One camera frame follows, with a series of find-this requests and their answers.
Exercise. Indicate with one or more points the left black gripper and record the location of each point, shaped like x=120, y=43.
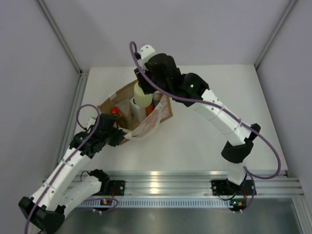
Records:
x=119, y=137

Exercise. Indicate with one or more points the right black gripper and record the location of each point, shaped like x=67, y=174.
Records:
x=142, y=82

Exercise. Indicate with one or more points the grey bottle beige pump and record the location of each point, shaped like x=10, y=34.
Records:
x=156, y=98

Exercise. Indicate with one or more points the brown burlap canvas bag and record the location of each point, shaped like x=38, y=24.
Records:
x=137, y=123

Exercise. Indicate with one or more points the green dish soap red cap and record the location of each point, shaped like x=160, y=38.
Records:
x=117, y=115

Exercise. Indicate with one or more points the white bottle black cap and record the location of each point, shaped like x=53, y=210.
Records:
x=138, y=112

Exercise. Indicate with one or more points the yellow-green pump soap bottle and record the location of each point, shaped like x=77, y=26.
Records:
x=142, y=100

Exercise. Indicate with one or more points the translucent grey squeeze tube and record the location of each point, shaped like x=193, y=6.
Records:
x=126, y=111

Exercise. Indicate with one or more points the orange blue pump bottle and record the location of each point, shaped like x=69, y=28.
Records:
x=149, y=109

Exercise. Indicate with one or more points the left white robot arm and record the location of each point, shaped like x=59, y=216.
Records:
x=47, y=208

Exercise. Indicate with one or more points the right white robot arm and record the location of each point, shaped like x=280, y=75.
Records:
x=158, y=72

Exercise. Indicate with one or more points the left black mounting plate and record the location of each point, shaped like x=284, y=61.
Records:
x=116, y=188

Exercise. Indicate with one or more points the black mounting plate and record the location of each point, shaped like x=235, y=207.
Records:
x=219, y=187
x=116, y=188

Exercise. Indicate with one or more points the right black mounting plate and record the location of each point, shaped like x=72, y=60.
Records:
x=219, y=187

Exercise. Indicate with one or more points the slotted cable duct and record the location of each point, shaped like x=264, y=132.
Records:
x=157, y=203

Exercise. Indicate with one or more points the left aluminium frame post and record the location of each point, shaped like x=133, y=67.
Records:
x=59, y=35

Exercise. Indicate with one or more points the aluminium frame post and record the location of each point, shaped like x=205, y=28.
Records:
x=59, y=35
x=289, y=8

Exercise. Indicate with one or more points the right aluminium frame post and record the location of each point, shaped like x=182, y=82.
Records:
x=289, y=8

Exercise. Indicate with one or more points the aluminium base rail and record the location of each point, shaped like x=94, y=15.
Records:
x=198, y=184

